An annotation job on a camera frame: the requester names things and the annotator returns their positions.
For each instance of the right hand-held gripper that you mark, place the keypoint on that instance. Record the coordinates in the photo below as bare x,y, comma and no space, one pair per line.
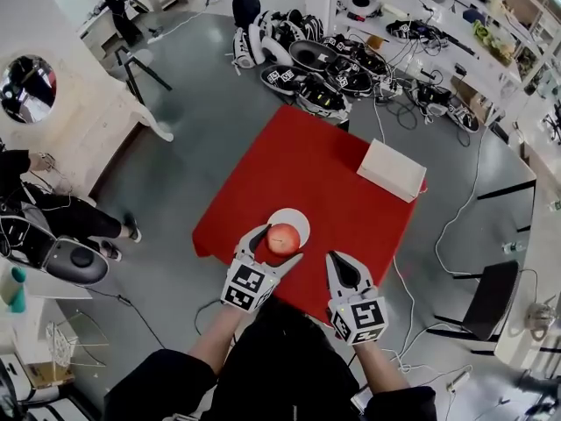
361,320

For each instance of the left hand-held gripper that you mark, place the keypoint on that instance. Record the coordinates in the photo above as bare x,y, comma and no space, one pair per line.
245,285

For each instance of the red apple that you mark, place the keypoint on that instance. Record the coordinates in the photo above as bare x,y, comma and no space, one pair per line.
284,238

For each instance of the white round plate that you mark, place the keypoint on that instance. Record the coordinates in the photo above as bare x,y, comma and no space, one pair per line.
289,215

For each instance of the person's left forearm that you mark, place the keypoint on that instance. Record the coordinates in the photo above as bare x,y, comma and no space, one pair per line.
215,344

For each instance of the person's right forearm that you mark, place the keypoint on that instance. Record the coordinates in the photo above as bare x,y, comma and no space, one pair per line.
381,366

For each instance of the table with red tablecloth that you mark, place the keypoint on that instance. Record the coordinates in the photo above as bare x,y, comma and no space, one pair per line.
307,169

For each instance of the person's black clothing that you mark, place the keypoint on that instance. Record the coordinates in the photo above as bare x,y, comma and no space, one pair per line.
280,366

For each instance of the white cardboard box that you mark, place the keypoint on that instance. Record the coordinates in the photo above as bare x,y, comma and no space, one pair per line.
390,169

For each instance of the black chair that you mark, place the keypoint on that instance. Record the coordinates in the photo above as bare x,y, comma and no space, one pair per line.
491,301

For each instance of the white power strip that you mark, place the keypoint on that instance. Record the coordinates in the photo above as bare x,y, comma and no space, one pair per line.
458,380

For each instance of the clear plastic bottle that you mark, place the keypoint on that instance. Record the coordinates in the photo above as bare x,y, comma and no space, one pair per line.
512,247

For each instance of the grey black backpack shell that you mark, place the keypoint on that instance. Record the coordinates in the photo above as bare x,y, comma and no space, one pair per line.
79,261

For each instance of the grey oval table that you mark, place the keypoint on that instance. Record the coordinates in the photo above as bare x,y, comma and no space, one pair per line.
548,257

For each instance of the pile of black-white backpack devices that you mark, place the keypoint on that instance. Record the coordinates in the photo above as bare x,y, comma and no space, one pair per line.
307,51

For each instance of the white side table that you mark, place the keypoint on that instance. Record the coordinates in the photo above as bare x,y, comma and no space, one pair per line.
52,293

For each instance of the black tripod stand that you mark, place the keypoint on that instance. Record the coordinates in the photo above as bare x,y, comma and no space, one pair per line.
144,66

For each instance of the white vanity desk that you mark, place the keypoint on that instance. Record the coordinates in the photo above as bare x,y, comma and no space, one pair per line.
87,116

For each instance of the brown cardboard box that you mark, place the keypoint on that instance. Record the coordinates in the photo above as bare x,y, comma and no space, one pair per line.
48,375

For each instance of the teal bottle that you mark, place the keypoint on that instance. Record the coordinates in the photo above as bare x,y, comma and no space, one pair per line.
18,292

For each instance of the white shelving rack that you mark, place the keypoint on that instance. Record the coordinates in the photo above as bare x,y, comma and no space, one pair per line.
438,24

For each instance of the round mirror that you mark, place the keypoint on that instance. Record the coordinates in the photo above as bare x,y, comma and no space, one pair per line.
28,88

